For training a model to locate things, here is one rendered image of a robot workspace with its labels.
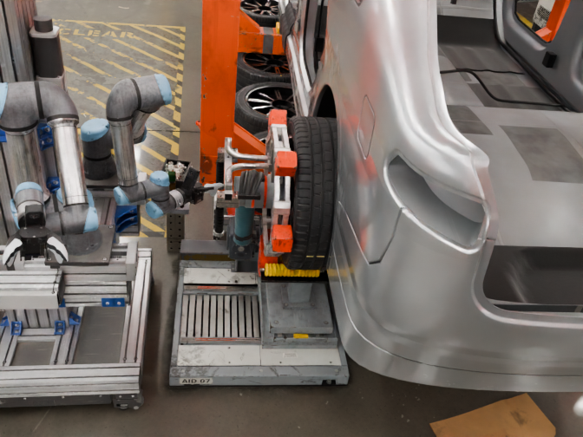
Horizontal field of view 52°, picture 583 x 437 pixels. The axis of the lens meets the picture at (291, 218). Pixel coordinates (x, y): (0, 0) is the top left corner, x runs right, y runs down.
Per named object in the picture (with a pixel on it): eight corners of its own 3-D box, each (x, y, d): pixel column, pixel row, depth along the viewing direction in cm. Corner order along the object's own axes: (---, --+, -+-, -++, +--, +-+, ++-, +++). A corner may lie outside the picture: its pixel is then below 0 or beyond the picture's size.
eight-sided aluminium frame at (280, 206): (281, 282, 253) (295, 173, 220) (265, 282, 252) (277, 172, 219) (272, 206, 296) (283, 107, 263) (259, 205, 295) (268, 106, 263)
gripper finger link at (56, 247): (75, 269, 162) (51, 252, 165) (75, 251, 159) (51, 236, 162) (66, 274, 160) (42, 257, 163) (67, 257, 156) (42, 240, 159)
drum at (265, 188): (282, 215, 257) (285, 188, 248) (232, 213, 254) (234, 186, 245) (280, 196, 268) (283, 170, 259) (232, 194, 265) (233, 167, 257)
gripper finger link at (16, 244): (5, 278, 153) (27, 258, 161) (4, 261, 150) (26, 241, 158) (-6, 274, 153) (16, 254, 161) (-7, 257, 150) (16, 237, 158)
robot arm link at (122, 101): (105, 88, 206) (122, 211, 230) (135, 82, 212) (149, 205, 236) (94, 79, 215) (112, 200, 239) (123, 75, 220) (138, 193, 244)
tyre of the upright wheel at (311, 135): (325, 276, 288) (360, 262, 223) (277, 275, 285) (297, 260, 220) (325, 144, 299) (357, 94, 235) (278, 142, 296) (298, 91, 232)
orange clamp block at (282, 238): (290, 238, 239) (291, 252, 232) (270, 238, 238) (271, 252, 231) (291, 225, 235) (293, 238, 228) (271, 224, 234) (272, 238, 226)
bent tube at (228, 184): (274, 192, 235) (276, 169, 228) (225, 190, 232) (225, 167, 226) (271, 168, 249) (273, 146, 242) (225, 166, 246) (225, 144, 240)
